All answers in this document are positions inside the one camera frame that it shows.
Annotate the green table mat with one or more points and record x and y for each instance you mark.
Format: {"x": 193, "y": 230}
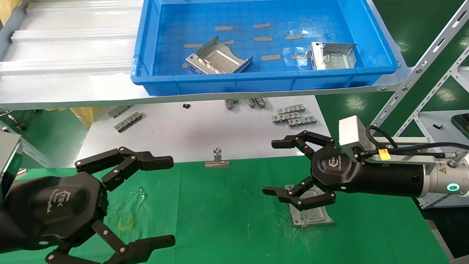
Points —
{"x": 227, "y": 205}

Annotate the white slotted angle brace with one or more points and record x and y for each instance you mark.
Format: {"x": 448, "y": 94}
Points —
{"x": 462, "y": 79}

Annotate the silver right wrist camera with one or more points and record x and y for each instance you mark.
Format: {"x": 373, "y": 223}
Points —
{"x": 351, "y": 134}

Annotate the blue plastic bin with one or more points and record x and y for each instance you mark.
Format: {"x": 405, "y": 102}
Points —
{"x": 256, "y": 82}

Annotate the galvanized sheet metal bracket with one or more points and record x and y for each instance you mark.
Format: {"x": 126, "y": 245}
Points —
{"x": 337, "y": 60}
{"x": 216, "y": 60}
{"x": 315, "y": 217}

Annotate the small black clip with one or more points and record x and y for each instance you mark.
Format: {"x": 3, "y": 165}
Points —
{"x": 437, "y": 127}

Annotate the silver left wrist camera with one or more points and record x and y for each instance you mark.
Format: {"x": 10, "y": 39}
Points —
{"x": 9, "y": 161}

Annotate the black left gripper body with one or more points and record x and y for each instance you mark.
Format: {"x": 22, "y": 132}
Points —
{"x": 55, "y": 209}

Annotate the white side rack shelf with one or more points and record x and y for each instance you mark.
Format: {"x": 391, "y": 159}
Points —
{"x": 439, "y": 119}

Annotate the grey metal link strip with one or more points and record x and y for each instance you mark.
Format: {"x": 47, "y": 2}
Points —
{"x": 127, "y": 122}
{"x": 250, "y": 102}
{"x": 119, "y": 111}
{"x": 260, "y": 102}
{"x": 285, "y": 117}
{"x": 291, "y": 109}
{"x": 231, "y": 103}
{"x": 302, "y": 121}

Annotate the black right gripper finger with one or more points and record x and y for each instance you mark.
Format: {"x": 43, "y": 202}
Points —
{"x": 315, "y": 200}
{"x": 285, "y": 142}

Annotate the white slotted angle upright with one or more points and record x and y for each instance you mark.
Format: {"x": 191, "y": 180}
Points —
{"x": 421, "y": 65}
{"x": 432, "y": 94}

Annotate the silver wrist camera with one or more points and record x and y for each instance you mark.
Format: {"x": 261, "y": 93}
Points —
{"x": 351, "y": 134}
{"x": 9, "y": 161}

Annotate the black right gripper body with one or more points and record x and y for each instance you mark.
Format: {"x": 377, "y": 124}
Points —
{"x": 381, "y": 179}

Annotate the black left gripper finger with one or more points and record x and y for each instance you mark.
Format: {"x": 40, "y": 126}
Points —
{"x": 154, "y": 163}
{"x": 146, "y": 249}

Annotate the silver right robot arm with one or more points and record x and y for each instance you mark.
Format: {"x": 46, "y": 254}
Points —
{"x": 439, "y": 183}

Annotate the grey metal frame beam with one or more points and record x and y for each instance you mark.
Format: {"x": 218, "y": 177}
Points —
{"x": 36, "y": 154}

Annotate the silver binder clip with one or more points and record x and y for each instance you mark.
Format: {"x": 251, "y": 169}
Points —
{"x": 217, "y": 164}

